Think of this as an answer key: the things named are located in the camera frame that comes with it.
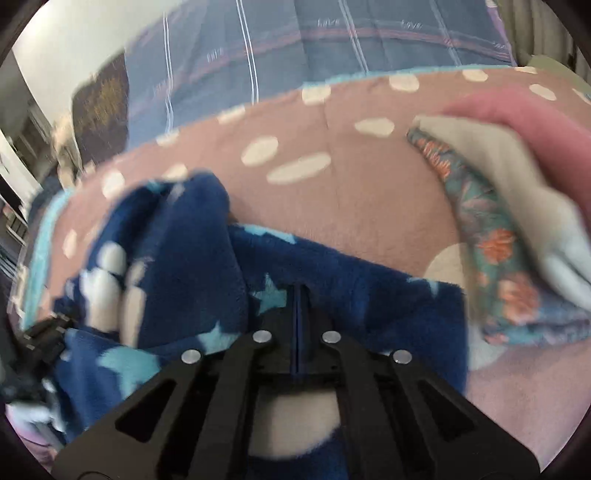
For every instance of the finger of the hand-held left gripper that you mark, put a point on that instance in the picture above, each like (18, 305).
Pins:
(46, 339)

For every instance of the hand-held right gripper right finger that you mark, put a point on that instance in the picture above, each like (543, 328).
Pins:
(314, 344)

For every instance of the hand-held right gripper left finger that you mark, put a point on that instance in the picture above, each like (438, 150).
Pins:
(282, 344)

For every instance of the blue star-print fleece garment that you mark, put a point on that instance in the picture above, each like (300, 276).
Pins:
(184, 240)

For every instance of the stack of folded clothes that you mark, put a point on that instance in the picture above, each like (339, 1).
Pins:
(489, 240)

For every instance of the white shelf unit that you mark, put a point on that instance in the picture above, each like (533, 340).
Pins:
(18, 175)

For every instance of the dark brown cloth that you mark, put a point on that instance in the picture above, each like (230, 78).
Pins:
(99, 110)

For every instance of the folded grey garment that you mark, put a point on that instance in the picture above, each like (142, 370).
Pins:
(517, 166)

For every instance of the plaid blue-grey pillow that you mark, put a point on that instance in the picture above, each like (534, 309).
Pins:
(277, 55)

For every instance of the folded pink garment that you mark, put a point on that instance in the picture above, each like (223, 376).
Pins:
(531, 110)

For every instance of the green pillow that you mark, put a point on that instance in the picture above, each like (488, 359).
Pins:
(549, 64)

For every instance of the beige curtain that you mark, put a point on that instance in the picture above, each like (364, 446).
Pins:
(540, 27)

